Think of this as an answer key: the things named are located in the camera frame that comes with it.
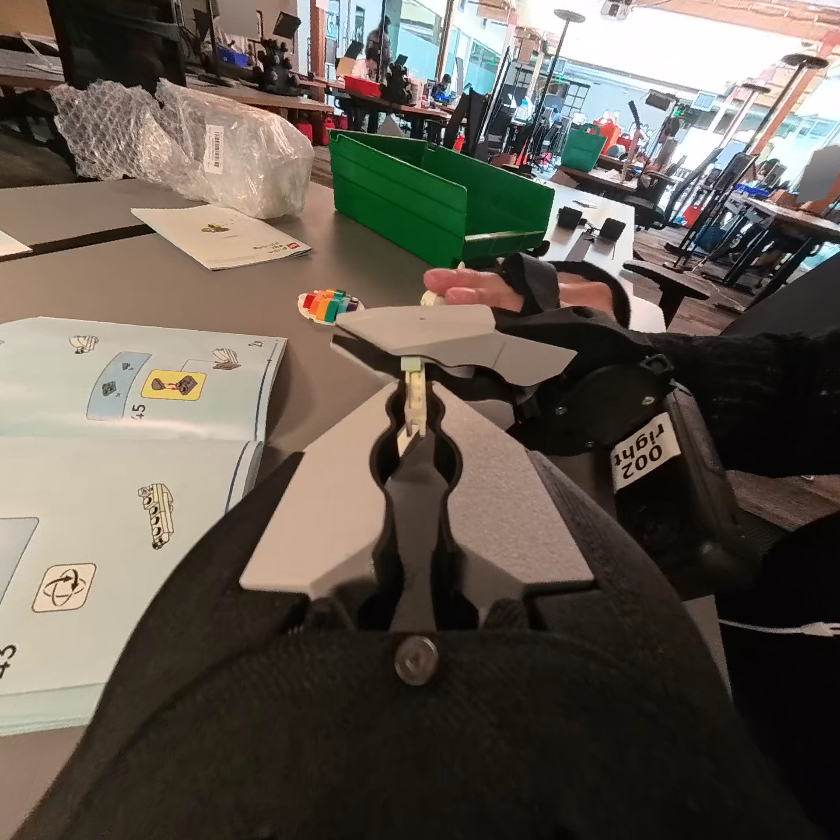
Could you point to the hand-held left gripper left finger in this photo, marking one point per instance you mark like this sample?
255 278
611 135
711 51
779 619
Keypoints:
315 518

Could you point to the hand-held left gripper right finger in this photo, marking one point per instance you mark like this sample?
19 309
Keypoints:
512 518

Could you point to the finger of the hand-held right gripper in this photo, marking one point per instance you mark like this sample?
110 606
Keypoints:
420 325
374 358

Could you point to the white lego assembly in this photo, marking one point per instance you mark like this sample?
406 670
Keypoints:
415 400

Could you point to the person's right forearm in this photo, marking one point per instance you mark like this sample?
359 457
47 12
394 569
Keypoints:
754 394

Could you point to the rainbow lego piece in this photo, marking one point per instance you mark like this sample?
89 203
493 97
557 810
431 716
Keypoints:
328 305

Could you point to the open lego instruction booklet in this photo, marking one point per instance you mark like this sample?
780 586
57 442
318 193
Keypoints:
131 459

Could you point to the person's right hand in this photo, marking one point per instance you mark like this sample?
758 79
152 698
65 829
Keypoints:
466 285

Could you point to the green plastic bin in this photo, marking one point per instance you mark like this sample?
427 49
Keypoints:
407 190

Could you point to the black office chair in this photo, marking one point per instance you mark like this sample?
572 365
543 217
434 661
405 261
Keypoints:
663 275

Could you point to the small black box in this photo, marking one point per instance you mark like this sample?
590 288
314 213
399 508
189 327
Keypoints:
571 217
613 228

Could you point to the small closed white booklet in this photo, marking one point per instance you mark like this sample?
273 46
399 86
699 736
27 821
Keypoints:
216 239

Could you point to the clear plastic bagged package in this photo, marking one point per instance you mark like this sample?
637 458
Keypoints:
249 157

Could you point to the green tote bag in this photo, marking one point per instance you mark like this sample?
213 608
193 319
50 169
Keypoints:
581 151

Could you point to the red plastic bin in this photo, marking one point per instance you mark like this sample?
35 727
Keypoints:
362 86

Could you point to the long wooden desk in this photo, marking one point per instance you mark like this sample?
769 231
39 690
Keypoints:
262 98

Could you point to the black floor lamp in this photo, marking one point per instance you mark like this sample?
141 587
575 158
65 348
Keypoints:
804 60
569 16

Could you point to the bubble wrap sheet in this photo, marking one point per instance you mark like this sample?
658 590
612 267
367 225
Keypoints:
105 131

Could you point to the person's black garment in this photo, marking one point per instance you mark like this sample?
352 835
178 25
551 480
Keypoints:
800 722

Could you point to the white paper sheet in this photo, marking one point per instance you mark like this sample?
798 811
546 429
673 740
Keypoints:
12 244

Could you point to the black monitor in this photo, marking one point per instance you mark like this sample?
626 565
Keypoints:
118 39

